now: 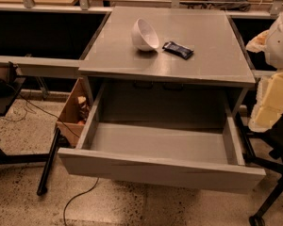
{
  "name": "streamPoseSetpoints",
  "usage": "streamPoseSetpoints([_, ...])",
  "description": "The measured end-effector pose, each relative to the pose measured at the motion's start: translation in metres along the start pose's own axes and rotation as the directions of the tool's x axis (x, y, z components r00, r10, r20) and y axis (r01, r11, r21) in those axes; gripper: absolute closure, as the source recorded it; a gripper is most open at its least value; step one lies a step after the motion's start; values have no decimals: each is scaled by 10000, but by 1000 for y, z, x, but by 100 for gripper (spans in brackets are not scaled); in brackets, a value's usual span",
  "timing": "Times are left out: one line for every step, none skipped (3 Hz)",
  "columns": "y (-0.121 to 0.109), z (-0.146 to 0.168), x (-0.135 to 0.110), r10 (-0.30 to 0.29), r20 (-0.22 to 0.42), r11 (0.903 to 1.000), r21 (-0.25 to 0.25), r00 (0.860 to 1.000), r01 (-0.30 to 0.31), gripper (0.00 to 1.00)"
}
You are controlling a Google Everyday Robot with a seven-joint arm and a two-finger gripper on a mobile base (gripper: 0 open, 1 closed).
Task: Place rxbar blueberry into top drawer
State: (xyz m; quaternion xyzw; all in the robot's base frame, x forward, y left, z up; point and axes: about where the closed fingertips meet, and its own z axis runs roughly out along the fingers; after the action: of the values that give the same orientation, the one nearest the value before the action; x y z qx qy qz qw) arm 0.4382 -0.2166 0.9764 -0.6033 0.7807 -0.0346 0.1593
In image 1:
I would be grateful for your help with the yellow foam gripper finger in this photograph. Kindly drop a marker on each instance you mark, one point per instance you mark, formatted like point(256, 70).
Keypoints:
point(269, 106)

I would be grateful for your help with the grey metal cabinet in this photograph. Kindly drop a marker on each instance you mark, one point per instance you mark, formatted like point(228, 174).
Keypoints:
point(195, 46)

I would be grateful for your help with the black table leg frame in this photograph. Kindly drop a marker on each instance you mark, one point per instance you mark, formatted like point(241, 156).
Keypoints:
point(45, 158)

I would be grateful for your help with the grey metal rail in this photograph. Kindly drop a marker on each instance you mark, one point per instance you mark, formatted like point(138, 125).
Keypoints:
point(44, 67)

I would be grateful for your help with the brown cardboard box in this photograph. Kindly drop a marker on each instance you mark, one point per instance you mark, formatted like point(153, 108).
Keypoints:
point(74, 114)

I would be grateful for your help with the white ceramic bowl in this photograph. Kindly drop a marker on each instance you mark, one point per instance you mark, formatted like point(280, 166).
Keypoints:
point(144, 36)

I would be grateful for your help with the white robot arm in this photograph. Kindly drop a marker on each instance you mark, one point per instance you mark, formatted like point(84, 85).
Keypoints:
point(270, 42)

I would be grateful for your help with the dark blue snack bar wrapper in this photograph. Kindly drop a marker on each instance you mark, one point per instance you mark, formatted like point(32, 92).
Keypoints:
point(177, 49)

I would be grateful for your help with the dark side tray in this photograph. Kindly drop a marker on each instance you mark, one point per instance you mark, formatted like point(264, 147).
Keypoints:
point(10, 86)

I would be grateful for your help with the grey open top drawer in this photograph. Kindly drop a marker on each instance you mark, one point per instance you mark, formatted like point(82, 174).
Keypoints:
point(158, 136)

